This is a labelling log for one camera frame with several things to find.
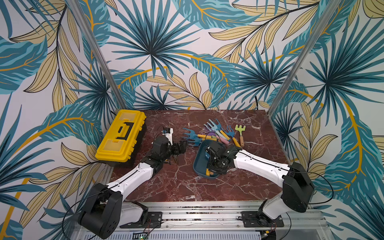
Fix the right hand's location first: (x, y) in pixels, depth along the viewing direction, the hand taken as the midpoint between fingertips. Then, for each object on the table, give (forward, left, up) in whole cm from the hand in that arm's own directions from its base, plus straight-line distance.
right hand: (208, 169), depth 83 cm
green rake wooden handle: (+34, -27, -7) cm, 44 cm away
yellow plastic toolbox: (+17, +49, +9) cm, 52 cm away
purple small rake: (+30, -5, -6) cm, 31 cm away
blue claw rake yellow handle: (+28, +8, -6) cm, 30 cm away
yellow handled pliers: (+10, +19, -6) cm, 22 cm away
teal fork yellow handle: (+35, -12, -6) cm, 37 cm away
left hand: (+13, +15, +8) cm, 21 cm away
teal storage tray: (+9, +4, -6) cm, 11 cm away
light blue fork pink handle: (+35, -8, -6) cm, 36 cm away
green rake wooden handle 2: (-3, -1, +2) cm, 3 cm away
